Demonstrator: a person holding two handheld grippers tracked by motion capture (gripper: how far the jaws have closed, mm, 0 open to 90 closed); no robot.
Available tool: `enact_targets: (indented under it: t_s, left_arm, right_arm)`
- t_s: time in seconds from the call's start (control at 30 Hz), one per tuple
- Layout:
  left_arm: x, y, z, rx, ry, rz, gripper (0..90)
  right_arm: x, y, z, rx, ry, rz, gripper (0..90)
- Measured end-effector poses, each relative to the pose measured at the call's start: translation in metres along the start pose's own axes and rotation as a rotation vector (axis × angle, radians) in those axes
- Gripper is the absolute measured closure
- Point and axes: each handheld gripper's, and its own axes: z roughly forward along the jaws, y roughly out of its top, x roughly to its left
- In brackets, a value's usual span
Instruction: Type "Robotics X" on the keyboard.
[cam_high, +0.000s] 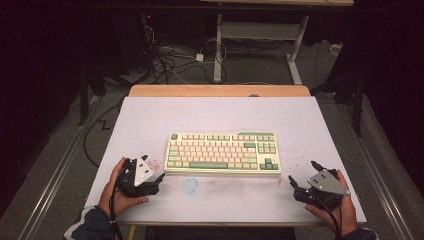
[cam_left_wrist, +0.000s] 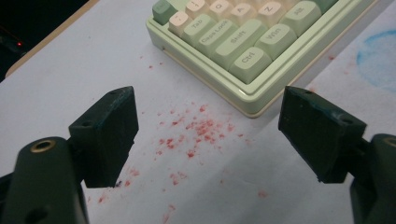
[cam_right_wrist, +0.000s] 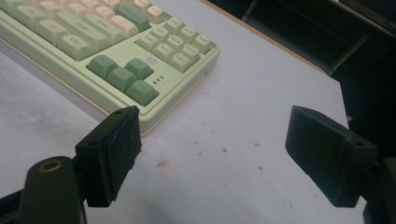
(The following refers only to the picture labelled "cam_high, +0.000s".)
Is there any hand-held gripper cable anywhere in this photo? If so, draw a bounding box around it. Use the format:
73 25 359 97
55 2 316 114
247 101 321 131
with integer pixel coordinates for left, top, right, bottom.
313 191 344 240
108 168 125 240

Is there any right hand-held gripper cable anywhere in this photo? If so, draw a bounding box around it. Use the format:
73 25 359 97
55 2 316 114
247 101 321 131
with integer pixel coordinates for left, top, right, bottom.
313 191 344 240

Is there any metal floor rail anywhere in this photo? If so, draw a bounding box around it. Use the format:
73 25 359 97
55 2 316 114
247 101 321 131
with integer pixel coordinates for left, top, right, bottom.
17 95 103 240
335 102 415 240

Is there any person's right hand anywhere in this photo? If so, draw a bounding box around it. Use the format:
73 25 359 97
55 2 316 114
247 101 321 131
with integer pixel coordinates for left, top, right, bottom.
304 169 360 238

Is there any person's left hand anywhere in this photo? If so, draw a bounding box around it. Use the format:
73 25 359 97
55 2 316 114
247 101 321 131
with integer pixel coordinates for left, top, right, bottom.
98 157 150 220

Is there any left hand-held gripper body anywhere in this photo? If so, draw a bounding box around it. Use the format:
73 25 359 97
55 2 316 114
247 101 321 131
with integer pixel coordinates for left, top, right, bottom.
115 156 161 198

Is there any left hand-held gripper cable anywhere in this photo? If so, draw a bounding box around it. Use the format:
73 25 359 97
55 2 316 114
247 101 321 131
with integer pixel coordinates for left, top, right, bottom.
108 168 125 240

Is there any black metal stand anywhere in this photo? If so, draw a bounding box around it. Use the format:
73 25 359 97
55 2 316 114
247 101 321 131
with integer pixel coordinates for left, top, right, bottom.
310 64 367 138
77 61 134 127

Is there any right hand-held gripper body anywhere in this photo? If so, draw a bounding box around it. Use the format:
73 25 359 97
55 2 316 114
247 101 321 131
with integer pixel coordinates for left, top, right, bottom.
294 168 351 211

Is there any tangle of floor cables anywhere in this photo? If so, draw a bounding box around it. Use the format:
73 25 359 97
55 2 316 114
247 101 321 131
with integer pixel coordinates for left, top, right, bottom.
142 23 228 85

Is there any black floor cable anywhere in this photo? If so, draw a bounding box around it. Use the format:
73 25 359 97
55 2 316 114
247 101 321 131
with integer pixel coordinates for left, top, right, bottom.
82 98 126 169

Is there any white-framed desk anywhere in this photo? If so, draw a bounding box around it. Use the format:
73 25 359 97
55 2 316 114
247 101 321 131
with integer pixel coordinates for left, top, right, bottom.
199 0 355 85

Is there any green and cream keyboard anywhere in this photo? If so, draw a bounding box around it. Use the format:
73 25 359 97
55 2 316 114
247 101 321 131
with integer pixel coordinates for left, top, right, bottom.
164 130 283 177

